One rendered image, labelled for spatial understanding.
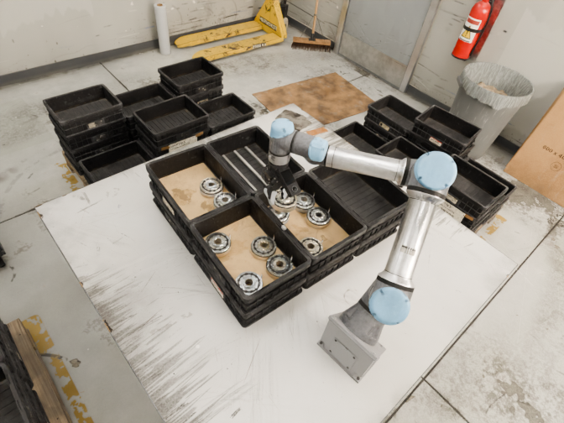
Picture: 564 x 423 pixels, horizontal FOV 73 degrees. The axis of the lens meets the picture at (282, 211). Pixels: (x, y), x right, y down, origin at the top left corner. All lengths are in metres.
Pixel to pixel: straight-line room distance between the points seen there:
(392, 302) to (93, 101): 2.46
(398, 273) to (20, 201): 2.61
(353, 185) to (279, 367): 0.92
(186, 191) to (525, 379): 2.13
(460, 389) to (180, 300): 1.62
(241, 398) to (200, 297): 0.41
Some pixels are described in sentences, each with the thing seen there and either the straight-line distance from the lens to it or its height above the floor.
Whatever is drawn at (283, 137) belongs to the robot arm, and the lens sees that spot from 1.25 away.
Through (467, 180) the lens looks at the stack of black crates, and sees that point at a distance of 2.81.
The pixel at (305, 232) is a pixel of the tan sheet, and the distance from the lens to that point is 1.64.
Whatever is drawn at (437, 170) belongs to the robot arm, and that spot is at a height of 1.40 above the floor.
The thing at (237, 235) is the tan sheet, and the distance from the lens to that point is 1.60.
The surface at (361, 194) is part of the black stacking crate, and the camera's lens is 1.87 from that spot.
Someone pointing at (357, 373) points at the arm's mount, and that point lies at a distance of 1.48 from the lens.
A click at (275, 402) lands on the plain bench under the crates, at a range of 1.45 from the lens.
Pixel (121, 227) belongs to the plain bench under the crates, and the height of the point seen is 0.70.
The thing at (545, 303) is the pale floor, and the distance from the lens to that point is 3.13.
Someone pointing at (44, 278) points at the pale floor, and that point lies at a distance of 2.69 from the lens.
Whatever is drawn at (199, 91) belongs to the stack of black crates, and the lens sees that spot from 3.06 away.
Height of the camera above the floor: 2.09
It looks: 48 degrees down
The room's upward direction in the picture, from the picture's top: 9 degrees clockwise
